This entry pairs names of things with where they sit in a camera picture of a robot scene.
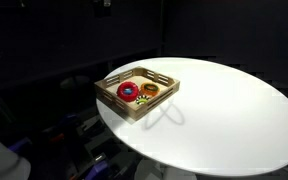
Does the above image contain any red bumpy toy ring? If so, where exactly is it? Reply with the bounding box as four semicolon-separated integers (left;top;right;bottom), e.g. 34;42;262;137
116;81;140;102

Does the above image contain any wooden slatted tray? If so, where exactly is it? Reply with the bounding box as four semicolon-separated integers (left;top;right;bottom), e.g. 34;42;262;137
93;65;181;122

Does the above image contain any grey curved cover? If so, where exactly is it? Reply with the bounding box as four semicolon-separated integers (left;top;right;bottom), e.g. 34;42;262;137
0;126;32;180

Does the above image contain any dark green toothed ring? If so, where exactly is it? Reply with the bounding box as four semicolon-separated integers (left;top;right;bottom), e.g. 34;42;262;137
144;84;159;92

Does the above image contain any orange bumpy toy ring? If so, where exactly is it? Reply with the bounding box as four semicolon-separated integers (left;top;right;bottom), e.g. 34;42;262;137
139;82;161;98

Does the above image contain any black white striped ring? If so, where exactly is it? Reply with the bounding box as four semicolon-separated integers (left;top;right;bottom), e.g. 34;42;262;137
136;94;151;104

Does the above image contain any light green bumpy ring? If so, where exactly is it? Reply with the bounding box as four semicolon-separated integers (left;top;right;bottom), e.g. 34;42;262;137
135;95;150;106

